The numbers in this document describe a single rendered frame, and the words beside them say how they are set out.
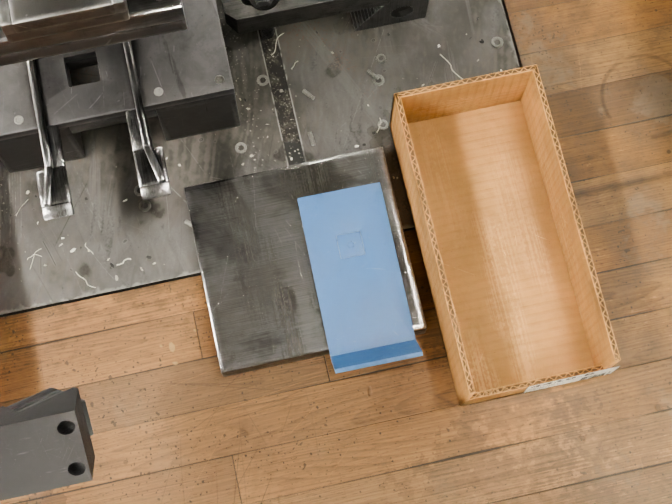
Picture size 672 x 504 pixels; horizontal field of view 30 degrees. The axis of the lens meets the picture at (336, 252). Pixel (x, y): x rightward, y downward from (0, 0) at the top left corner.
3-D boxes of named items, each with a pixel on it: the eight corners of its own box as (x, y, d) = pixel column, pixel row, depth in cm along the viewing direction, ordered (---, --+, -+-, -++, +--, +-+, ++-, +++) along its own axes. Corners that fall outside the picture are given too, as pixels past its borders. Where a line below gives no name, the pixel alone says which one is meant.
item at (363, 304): (335, 379, 100) (335, 373, 97) (297, 199, 104) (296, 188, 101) (420, 361, 101) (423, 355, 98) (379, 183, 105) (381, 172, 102)
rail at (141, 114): (147, 157, 100) (143, 147, 98) (118, 8, 103) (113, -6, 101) (154, 156, 100) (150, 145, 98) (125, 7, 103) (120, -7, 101)
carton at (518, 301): (458, 408, 103) (469, 394, 95) (388, 127, 109) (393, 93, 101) (608, 375, 103) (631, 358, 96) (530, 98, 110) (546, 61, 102)
